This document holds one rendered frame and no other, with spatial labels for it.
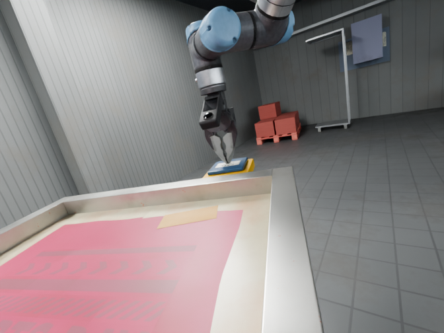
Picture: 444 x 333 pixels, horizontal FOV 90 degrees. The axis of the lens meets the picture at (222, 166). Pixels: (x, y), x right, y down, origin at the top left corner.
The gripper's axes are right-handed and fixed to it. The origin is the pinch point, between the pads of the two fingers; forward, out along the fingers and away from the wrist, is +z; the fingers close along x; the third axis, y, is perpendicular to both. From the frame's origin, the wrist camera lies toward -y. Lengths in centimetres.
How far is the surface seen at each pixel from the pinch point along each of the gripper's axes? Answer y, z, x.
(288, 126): 466, 65, -27
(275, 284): -45.6, -1.4, -14.4
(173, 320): -46.3, 2.2, -4.7
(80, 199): -20.9, -1.3, 31.5
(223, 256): -37.8, 2.2, -7.5
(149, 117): 270, -20, 186
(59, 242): -32.7, 2.1, 25.9
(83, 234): -30.5, 2.1, 22.4
